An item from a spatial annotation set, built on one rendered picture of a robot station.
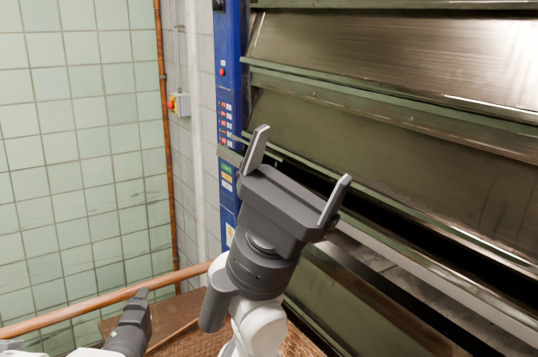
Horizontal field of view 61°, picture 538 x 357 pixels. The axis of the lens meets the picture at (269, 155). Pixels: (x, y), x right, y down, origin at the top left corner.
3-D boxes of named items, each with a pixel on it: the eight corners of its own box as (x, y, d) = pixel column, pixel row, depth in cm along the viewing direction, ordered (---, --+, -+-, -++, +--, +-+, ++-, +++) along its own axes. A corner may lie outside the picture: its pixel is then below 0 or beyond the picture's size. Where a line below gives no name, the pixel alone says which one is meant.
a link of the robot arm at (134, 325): (115, 295, 106) (94, 330, 95) (156, 296, 106) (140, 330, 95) (121, 339, 110) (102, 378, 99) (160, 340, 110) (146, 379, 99)
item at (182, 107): (184, 111, 220) (182, 90, 217) (192, 115, 212) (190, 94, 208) (169, 113, 216) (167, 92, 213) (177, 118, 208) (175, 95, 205)
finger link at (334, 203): (348, 170, 48) (329, 211, 52) (335, 183, 46) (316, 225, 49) (361, 178, 48) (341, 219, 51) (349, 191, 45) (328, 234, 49)
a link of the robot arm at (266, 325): (288, 308, 59) (291, 346, 69) (254, 256, 64) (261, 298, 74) (244, 334, 57) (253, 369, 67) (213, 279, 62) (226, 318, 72)
